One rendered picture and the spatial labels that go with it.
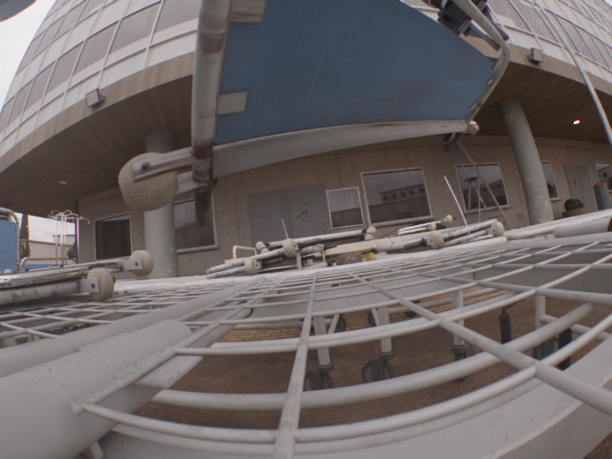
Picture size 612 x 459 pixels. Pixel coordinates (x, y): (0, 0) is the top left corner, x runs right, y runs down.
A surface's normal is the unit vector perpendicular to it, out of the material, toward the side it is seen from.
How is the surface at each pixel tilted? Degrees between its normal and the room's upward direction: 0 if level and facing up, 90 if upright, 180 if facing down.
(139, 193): 108
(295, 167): 90
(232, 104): 149
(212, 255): 90
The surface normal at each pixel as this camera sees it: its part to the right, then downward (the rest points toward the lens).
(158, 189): 0.63, 0.11
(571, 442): -0.04, -0.11
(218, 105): 0.54, 0.76
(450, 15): -0.79, 0.33
